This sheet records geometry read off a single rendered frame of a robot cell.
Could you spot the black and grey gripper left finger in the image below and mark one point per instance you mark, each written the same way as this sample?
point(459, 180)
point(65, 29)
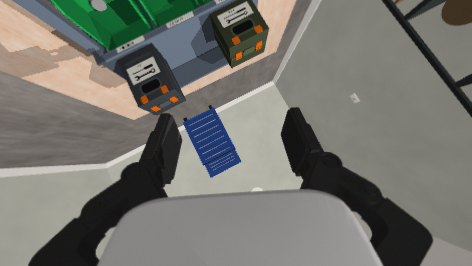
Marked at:
point(76, 243)

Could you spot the dark grey metal shelf rack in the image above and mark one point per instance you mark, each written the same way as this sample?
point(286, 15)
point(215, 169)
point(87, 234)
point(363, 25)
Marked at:
point(190, 50)

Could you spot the green bin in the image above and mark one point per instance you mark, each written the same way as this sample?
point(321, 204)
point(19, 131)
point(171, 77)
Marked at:
point(117, 25)
point(201, 2)
point(168, 10)

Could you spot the grey metal disc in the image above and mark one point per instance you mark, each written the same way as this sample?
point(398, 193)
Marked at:
point(99, 5)

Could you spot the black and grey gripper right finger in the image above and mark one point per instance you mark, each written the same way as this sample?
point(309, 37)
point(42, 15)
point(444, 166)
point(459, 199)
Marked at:
point(397, 238)

